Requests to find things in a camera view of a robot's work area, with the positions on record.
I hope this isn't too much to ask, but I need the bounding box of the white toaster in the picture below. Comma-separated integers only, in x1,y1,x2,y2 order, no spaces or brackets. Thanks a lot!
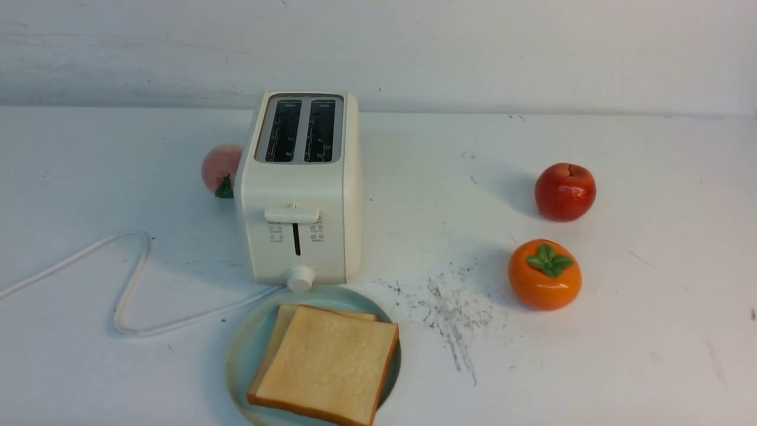
234,90,363,292

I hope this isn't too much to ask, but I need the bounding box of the orange toy persimmon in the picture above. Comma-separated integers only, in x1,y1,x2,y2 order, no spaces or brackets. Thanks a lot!
507,239,583,312

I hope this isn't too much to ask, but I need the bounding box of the white toaster power cable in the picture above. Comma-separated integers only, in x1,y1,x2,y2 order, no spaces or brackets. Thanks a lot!
0,230,284,338

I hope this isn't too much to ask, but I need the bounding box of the toast slice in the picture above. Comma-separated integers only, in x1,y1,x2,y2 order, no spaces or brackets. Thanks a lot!
257,307,399,425
247,303,379,405

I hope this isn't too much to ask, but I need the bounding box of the pink toy peach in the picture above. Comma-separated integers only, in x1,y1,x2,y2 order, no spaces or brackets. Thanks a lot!
201,144,244,199

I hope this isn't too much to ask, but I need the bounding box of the pale green round plate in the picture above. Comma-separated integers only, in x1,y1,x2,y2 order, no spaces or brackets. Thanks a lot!
225,286,390,425

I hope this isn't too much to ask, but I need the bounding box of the red toy apple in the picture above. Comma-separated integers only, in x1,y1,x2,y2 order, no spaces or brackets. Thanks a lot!
533,163,597,222

